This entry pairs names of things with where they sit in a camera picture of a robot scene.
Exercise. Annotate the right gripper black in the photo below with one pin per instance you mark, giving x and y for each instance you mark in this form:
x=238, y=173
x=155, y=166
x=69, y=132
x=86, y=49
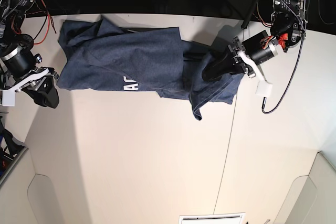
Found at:
x=24, y=75

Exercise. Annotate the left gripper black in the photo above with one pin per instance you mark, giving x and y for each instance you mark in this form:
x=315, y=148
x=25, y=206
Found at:
x=257, y=48

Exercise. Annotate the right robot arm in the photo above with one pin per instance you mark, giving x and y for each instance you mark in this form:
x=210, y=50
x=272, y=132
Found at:
x=13, y=14

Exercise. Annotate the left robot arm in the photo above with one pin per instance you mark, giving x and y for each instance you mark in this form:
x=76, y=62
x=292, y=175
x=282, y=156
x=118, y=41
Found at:
x=287, y=28

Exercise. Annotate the blue grey t-shirt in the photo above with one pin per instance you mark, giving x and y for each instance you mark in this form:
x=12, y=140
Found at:
x=104, y=57

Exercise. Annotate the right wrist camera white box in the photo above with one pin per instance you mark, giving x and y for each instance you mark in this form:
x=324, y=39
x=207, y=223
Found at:
x=8, y=98

